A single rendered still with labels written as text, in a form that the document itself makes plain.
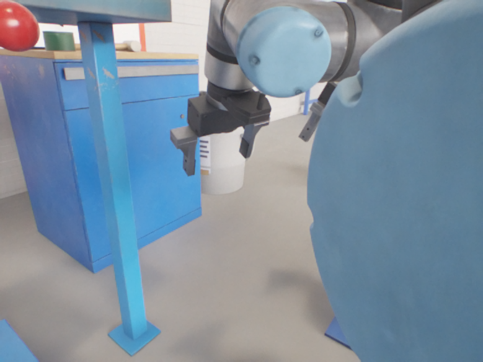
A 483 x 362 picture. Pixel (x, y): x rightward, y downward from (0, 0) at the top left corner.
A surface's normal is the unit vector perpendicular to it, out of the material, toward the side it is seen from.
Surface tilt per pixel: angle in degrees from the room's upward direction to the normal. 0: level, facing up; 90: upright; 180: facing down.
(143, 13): 90
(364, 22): 57
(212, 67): 102
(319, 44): 115
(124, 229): 90
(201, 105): 25
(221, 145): 93
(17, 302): 0
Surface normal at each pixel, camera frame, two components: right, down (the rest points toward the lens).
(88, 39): -0.59, 0.29
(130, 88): 0.80, 0.25
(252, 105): 0.17, -0.69
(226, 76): -0.22, 0.68
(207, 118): 0.53, 0.67
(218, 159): 0.10, 0.43
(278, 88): 0.20, 0.73
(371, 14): -0.60, 0.48
